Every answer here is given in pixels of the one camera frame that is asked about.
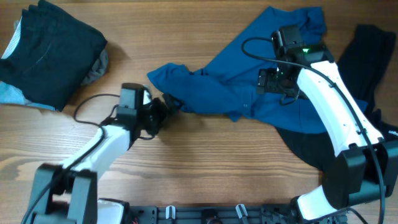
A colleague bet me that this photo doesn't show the blue polo shirt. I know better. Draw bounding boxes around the blue polo shirt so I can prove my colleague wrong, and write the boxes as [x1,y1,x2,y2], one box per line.
[147,6,368,134]

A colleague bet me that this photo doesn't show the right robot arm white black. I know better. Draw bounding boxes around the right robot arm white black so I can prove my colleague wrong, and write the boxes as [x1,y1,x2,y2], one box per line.
[257,25,397,223]

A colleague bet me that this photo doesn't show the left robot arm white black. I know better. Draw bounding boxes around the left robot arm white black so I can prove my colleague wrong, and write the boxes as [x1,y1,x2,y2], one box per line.
[22,83,183,224]

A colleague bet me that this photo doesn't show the folded grey garment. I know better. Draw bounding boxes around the folded grey garment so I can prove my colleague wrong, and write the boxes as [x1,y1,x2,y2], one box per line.
[81,49,109,86]

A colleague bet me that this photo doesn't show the black garment with white logo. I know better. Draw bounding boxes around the black garment with white logo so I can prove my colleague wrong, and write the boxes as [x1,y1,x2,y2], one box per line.
[276,24,397,172]

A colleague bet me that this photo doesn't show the folded dark navy garment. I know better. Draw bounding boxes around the folded dark navy garment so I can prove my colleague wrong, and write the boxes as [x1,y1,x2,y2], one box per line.
[1,1,108,111]

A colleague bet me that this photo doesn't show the folded light blue garment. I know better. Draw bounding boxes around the folded light blue garment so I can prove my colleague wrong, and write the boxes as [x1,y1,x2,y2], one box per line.
[1,19,56,111]

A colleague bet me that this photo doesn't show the left black cable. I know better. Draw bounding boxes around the left black cable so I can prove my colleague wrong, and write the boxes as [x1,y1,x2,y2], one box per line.
[20,93,121,224]

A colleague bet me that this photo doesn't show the black cable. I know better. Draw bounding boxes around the black cable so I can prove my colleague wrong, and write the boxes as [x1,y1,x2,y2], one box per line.
[20,93,121,224]
[241,37,387,224]

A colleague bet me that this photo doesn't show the right black cable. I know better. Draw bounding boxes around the right black cable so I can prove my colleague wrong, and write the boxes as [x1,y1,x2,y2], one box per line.
[241,37,387,224]

